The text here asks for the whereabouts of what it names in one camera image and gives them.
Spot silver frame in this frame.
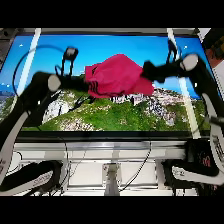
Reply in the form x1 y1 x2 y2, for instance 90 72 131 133
0 139 224 197

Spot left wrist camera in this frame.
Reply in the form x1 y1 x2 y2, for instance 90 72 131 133
60 46 80 78

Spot red striped shorts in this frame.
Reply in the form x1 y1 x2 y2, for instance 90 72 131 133
83 53 156 100

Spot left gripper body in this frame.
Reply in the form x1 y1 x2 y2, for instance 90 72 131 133
61 75 90 94

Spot black cable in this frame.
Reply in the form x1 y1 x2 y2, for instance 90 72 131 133
12 44 68 98
119 139 153 192

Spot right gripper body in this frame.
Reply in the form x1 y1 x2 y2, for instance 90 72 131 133
142 60 169 84

